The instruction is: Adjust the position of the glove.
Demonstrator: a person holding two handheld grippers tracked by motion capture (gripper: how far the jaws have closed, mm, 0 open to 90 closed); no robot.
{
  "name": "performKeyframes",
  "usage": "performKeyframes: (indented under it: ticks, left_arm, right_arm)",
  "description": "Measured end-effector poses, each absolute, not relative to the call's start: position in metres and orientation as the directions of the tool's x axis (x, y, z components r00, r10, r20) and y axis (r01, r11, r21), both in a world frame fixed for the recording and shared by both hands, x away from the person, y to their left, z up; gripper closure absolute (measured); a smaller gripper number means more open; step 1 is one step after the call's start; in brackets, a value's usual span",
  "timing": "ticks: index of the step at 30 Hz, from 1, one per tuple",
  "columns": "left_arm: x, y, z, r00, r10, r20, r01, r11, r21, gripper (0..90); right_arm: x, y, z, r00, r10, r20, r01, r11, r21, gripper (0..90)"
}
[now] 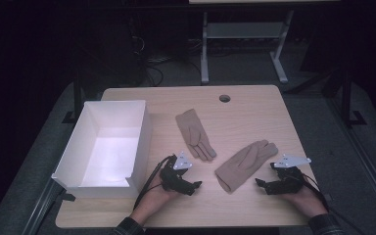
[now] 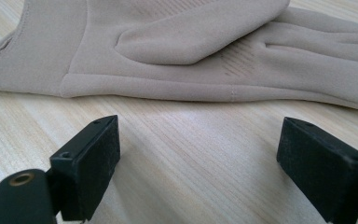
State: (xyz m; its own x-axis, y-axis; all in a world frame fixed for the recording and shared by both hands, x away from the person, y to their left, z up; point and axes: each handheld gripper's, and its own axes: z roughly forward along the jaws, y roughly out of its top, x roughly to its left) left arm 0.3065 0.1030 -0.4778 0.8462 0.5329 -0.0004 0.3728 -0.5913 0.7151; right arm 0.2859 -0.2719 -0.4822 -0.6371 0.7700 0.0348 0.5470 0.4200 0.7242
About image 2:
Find beige fabric glove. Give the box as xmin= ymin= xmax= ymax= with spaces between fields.
xmin=0 ymin=0 xmax=358 ymax=112

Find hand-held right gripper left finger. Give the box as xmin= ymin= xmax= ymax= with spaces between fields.
xmin=48 ymin=115 xmax=121 ymax=222

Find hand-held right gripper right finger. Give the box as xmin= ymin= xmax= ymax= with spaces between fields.
xmin=276 ymin=116 xmax=358 ymax=224

